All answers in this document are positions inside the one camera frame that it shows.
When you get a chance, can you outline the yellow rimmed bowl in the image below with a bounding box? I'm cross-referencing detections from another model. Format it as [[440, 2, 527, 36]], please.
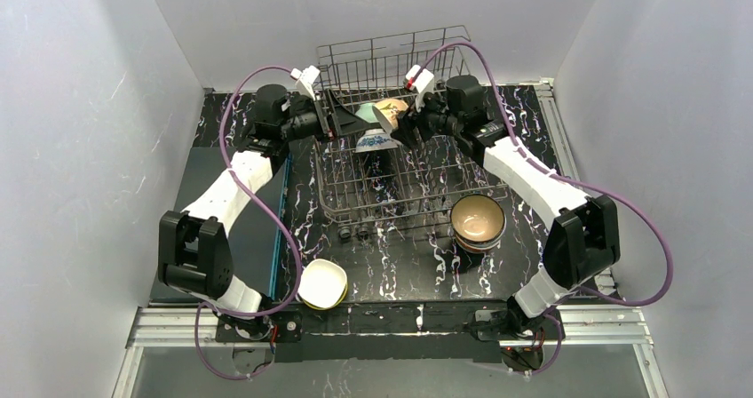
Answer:
[[298, 289, 348, 311]]

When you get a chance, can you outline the blue floral bowl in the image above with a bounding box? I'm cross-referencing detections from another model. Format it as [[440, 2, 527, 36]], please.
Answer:
[[354, 129, 400, 154]]

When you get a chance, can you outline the white square bowl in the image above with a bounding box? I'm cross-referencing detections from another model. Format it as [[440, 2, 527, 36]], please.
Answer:
[[297, 259, 349, 306]]

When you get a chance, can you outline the cream white round bowl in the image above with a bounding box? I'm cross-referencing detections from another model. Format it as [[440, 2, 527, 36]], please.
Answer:
[[373, 98, 408, 135]]

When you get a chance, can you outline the tan interior dark bowl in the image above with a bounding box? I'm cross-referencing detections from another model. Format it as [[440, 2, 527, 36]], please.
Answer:
[[449, 194, 506, 243]]

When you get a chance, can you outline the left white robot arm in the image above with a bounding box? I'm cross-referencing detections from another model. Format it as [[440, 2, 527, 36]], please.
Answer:
[[157, 84, 371, 319]]

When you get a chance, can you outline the green celadon bowl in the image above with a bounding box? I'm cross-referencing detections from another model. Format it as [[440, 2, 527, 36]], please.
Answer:
[[354, 102, 379, 126]]

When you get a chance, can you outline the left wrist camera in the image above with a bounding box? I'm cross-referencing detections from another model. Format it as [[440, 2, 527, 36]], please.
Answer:
[[289, 65, 321, 100]]

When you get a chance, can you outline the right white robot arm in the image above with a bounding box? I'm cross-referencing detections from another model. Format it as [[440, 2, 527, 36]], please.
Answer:
[[384, 71, 621, 322]]

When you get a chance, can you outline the grey wire dish rack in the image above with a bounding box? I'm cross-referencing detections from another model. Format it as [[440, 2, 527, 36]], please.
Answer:
[[295, 25, 505, 241]]

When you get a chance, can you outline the orange striped bowl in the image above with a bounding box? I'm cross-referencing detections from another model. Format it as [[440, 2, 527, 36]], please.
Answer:
[[454, 235, 502, 254]]

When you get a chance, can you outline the grey mat blue edge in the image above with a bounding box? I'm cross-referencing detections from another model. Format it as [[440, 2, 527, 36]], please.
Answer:
[[150, 147, 288, 303]]

